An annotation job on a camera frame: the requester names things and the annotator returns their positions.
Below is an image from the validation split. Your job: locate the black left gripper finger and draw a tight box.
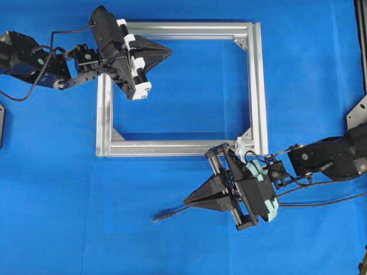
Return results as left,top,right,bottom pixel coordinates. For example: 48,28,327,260
137,53,171,82
133,34,173,56

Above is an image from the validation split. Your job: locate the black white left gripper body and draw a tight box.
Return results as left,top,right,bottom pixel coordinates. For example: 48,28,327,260
90,6,151,100

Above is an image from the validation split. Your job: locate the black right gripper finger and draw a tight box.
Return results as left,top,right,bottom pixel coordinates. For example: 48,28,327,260
185,194,233,211
183,173,229,204

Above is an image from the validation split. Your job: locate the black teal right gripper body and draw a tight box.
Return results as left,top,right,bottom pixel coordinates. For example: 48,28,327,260
205,144,279,231

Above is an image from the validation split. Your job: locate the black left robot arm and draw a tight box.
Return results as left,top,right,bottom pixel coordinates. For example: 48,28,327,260
1,6,172,100

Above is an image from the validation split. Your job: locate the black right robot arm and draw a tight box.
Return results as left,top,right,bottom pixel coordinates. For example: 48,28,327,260
183,123,366,230

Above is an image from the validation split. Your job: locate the white zip tie loop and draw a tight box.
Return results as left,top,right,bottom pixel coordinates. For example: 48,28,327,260
235,137,247,163

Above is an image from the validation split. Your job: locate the black plate at left edge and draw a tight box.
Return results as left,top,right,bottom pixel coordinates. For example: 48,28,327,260
0,104,5,148

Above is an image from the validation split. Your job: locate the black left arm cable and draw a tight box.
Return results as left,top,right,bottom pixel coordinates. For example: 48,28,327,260
0,23,97,101

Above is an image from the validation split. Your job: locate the silver aluminium extrusion frame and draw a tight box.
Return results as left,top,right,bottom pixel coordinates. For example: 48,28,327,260
96,21,268,157

